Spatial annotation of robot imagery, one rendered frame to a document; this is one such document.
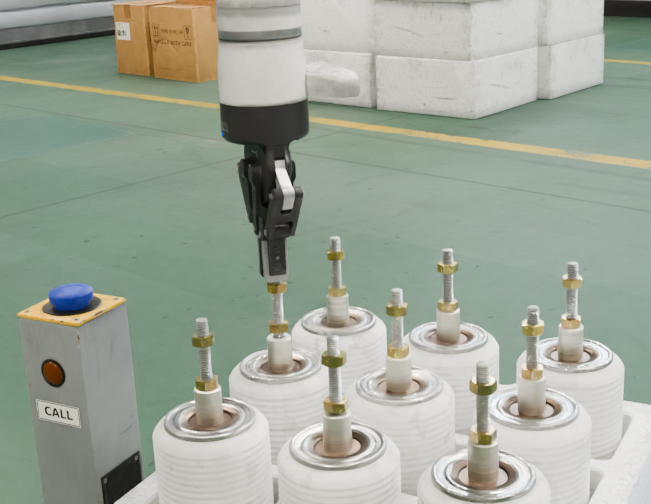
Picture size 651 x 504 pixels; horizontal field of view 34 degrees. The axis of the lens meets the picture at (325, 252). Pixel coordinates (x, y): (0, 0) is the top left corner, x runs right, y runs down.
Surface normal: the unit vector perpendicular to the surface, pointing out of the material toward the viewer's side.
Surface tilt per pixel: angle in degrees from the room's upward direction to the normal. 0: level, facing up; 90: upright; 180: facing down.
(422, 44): 90
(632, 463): 0
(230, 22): 90
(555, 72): 90
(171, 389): 0
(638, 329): 0
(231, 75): 88
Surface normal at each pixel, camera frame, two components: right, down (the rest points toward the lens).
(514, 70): 0.76, 0.16
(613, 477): -0.04, -0.95
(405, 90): -0.65, 0.26
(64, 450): -0.46, 0.29
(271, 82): 0.23, 0.29
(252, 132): -0.22, 0.30
